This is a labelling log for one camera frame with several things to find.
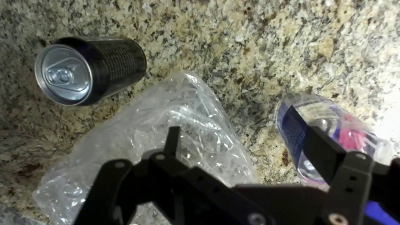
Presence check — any black drink can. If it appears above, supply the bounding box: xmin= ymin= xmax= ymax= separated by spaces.
xmin=34 ymin=37 xmax=148 ymax=108

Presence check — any clear plastic bag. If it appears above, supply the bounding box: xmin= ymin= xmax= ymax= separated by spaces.
xmin=33 ymin=72 xmax=260 ymax=225

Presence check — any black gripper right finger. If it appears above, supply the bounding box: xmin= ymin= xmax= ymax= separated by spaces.
xmin=303 ymin=124 xmax=400 ymax=225

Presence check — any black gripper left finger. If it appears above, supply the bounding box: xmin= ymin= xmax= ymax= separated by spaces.
xmin=74 ymin=125 xmax=273 ymax=225

